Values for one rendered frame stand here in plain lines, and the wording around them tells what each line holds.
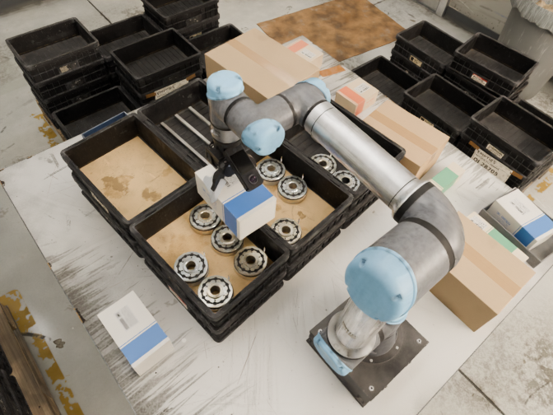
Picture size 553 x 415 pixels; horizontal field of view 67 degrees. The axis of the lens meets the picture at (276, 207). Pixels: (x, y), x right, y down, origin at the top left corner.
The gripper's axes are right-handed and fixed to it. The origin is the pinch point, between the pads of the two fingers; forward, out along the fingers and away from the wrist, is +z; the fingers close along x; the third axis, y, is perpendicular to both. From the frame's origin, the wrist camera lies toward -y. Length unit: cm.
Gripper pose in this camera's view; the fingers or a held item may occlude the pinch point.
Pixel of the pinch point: (234, 191)
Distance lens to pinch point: 113.1
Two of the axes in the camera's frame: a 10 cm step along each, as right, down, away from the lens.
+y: -6.4, -6.5, 4.2
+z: -0.5, 5.8, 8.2
